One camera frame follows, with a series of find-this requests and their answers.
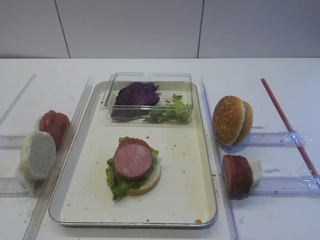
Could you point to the purple cabbage leaf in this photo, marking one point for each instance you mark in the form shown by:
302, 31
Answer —
138, 94
125, 114

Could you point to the green lettuce in container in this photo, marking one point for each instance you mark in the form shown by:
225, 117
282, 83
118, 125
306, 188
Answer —
175, 110

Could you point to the tomato slice under meat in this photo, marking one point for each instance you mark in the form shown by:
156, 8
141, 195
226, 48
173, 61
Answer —
136, 141

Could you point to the pink meat slice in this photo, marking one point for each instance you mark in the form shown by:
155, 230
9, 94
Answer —
131, 162

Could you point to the green lettuce on bun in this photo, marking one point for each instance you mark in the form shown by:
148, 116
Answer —
119, 187

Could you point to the red meat patty stack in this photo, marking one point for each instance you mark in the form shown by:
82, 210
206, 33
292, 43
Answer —
238, 175

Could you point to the red tomato slices left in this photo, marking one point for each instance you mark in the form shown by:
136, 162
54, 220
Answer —
56, 124

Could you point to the white cheese piece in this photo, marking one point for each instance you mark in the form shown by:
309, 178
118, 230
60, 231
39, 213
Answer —
257, 172

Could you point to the white bread slice left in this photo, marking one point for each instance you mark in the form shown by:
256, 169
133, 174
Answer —
37, 156

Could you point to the clear plastic container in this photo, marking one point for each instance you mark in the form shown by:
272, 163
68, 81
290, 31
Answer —
169, 84

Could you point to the purple cabbage leaf in container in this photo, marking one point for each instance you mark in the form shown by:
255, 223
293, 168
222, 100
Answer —
125, 114

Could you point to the bottom bun half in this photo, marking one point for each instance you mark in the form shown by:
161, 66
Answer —
150, 184

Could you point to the sesame top bun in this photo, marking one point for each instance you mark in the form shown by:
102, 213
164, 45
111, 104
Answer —
228, 119

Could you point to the metal baking tray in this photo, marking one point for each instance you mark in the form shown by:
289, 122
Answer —
183, 198

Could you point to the clear upper right holder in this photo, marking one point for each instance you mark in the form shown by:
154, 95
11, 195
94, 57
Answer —
284, 138

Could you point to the clear holder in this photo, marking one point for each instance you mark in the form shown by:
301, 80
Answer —
11, 142
284, 138
286, 186
10, 188

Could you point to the clear lower right holder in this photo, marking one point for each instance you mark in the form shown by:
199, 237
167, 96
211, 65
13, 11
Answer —
286, 186

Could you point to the clear upper left holder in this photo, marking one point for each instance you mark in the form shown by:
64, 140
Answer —
11, 142

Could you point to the red plastic strip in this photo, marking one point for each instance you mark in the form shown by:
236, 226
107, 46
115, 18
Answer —
288, 126

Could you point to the clear lower left holder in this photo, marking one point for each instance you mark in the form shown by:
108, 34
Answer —
10, 188

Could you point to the clear far left rail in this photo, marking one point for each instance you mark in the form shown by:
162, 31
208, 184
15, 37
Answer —
17, 98

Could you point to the clear rail right of tray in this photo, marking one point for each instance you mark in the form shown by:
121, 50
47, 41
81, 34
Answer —
219, 176

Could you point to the clear rail of tray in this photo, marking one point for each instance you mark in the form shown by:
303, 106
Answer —
219, 176
52, 178

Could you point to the clear rail left of tray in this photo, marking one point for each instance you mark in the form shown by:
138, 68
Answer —
52, 178

